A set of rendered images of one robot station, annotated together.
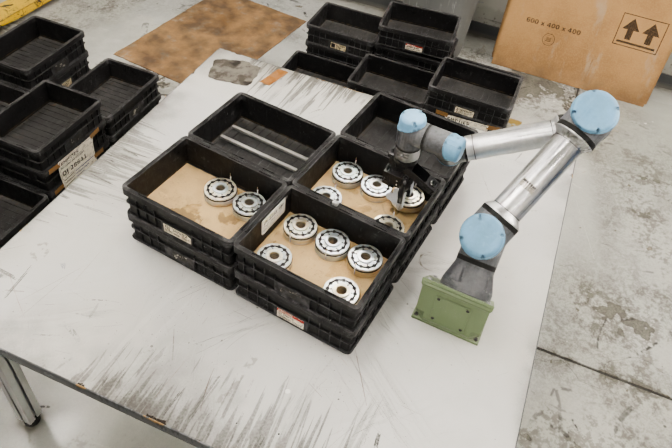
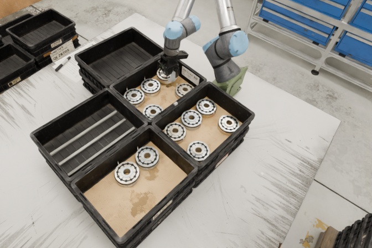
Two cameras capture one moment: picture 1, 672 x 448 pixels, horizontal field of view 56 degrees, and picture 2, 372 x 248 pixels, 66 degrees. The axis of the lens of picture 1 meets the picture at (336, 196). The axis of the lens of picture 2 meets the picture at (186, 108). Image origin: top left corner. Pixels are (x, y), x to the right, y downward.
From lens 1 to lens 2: 1.40 m
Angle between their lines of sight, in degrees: 50
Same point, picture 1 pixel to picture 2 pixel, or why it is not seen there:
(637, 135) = (77, 2)
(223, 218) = (151, 177)
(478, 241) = (242, 45)
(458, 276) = (228, 71)
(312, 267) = (203, 134)
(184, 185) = (107, 200)
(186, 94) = not seen: outside the picture
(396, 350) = not seen: hidden behind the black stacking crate
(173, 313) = (202, 231)
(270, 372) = (250, 179)
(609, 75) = not seen: outside the picture
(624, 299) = not seen: hidden behind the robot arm
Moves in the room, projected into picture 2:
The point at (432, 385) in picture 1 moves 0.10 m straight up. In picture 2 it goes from (261, 111) to (266, 100)
